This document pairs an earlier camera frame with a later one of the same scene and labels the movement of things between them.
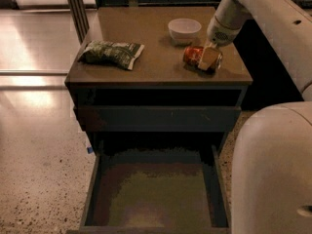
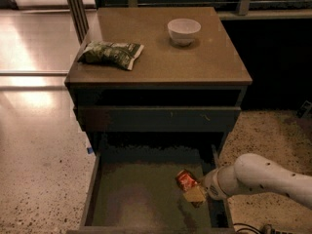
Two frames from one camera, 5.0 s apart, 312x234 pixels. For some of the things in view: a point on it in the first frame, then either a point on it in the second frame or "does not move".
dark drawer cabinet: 146,78 does not move
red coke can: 192,56 to 185,180
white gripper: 218,33 to 212,186
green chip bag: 118,54 does not move
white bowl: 183,30 does not move
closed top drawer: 161,118 does not move
